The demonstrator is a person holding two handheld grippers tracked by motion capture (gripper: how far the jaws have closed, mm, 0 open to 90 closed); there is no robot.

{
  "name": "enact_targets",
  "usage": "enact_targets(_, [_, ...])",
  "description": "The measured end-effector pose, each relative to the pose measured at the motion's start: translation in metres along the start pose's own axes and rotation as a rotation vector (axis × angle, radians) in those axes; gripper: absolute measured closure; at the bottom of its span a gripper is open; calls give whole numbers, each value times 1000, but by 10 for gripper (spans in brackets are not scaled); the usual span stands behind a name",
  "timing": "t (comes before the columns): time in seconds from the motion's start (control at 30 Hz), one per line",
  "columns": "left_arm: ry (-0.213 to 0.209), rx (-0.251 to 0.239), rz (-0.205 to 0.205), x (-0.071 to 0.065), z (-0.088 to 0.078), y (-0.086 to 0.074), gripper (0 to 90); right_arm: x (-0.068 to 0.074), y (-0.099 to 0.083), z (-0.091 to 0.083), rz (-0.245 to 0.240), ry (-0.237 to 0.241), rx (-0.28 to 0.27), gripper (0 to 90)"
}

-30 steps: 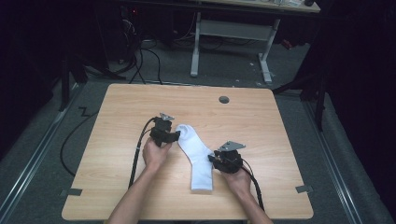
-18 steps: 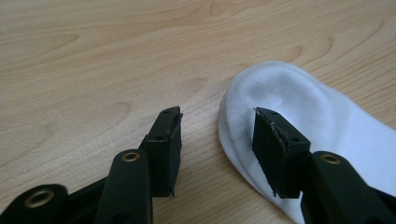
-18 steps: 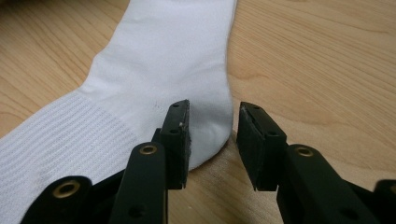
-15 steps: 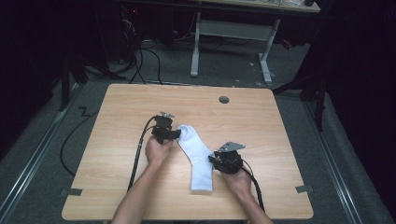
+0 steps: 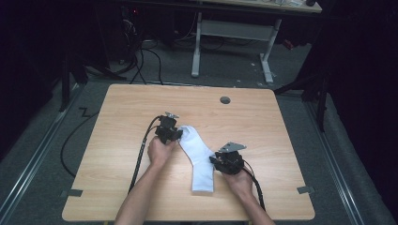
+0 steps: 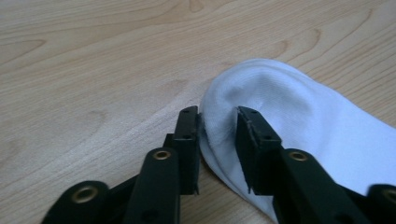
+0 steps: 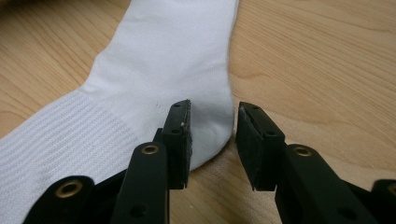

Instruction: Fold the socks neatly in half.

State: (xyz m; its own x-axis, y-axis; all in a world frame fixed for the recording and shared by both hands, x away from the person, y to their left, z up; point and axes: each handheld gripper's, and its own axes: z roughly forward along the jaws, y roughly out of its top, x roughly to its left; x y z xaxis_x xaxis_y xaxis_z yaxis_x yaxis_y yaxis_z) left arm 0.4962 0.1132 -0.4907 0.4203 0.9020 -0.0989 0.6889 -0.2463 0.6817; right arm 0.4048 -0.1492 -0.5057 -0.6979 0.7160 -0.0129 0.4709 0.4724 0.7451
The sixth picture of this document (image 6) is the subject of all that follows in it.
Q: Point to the white sock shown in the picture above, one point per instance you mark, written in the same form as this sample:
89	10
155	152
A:
311	124

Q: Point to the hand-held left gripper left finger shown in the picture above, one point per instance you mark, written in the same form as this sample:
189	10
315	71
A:
188	149

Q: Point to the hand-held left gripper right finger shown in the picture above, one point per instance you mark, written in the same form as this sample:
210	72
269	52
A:
258	158

